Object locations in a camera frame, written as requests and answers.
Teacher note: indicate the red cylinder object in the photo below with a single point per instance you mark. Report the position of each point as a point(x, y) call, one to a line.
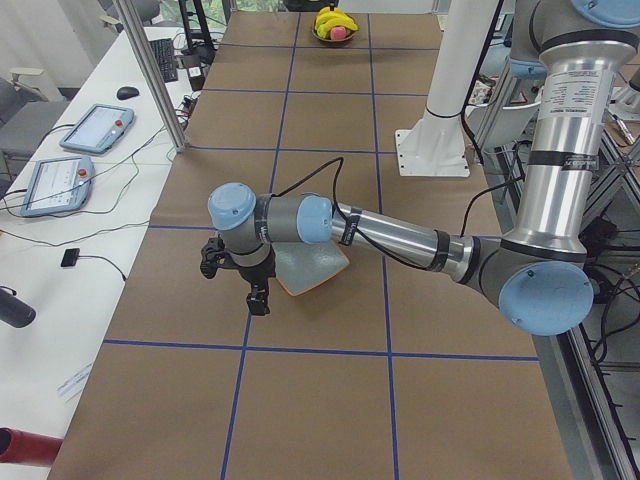
point(27, 448)

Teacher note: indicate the black cylinder bottle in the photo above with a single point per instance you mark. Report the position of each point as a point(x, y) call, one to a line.
point(13, 311)

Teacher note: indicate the pink apple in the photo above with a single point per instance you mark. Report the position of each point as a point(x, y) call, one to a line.
point(338, 33)

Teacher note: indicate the black keyboard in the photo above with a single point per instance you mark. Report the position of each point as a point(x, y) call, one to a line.
point(163, 52)

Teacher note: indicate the grey square plate orange rim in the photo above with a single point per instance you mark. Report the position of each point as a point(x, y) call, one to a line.
point(301, 267)

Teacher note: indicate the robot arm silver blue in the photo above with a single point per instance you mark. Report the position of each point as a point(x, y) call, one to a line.
point(534, 273)

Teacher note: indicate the teach pendant tablet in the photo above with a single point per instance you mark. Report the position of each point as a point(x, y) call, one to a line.
point(58, 185)
point(98, 129)

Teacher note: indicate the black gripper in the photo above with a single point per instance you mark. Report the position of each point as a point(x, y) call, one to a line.
point(257, 273)

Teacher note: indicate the teach pendant tablet far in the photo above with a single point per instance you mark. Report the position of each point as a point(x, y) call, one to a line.
point(98, 129)

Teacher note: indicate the aluminium frame post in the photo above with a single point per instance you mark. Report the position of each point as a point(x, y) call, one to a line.
point(140, 46)

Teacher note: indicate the small black box sensor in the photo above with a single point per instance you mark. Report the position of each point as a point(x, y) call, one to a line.
point(70, 257)

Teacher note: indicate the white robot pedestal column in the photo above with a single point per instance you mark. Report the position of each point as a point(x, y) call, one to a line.
point(435, 145)

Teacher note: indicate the black computer mouse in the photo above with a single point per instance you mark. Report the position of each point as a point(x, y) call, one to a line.
point(127, 92)

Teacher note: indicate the woven wicker fruit basket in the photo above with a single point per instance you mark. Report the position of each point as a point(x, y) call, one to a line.
point(324, 39)

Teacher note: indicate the teach pendant tablet near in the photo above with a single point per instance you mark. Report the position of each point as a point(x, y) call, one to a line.
point(58, 185)

